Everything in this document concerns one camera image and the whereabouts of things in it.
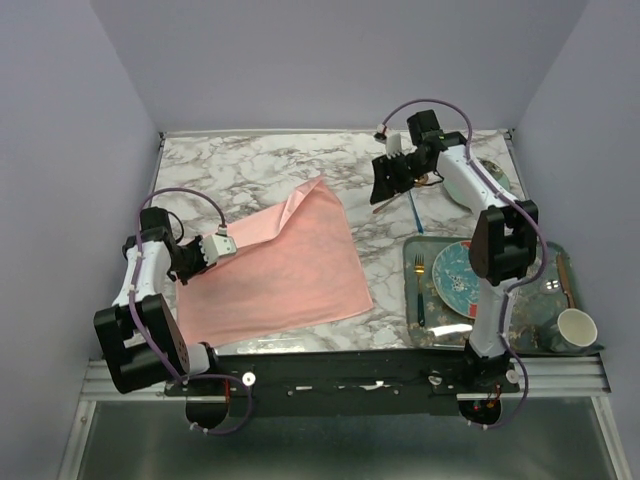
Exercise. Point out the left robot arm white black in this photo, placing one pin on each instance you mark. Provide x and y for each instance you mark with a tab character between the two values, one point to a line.
139	337

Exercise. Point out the aluminium frame rail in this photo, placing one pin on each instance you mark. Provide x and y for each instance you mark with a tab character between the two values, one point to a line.
539	377

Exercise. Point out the green floral serving tray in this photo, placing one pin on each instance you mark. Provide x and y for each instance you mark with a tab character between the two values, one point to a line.
445	329

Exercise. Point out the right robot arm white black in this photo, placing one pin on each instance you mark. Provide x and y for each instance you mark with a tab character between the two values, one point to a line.
505	241

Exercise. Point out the blue handled utensil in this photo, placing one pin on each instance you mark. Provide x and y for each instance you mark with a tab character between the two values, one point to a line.
416	216

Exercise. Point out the pink cloth napkin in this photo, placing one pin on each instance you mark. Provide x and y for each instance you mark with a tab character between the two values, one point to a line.
296	266

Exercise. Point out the red and teal plate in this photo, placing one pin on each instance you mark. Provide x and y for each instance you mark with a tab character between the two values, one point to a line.
454	279

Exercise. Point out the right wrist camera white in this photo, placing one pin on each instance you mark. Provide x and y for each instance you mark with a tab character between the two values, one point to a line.
390	139

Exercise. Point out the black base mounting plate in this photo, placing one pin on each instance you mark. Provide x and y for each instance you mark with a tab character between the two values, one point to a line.
342	383

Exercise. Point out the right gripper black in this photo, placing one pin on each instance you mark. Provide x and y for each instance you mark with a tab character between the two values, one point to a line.
383	189

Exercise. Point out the silver spoon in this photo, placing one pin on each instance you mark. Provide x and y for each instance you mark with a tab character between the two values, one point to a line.
544	289

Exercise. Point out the gold fork green handle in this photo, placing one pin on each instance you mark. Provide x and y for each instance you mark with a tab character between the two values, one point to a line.
419	270

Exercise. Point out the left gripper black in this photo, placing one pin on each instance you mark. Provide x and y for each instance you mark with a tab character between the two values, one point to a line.
201	267

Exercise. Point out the mint green floral plate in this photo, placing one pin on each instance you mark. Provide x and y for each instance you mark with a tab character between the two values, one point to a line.
492	168

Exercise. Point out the white paper cup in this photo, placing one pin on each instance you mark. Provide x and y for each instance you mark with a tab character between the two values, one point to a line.
577	329

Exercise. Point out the wooden handled knife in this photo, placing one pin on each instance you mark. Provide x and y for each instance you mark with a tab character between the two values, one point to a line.
565	281

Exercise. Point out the copper spoon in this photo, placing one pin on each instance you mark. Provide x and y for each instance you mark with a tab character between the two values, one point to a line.
421	182

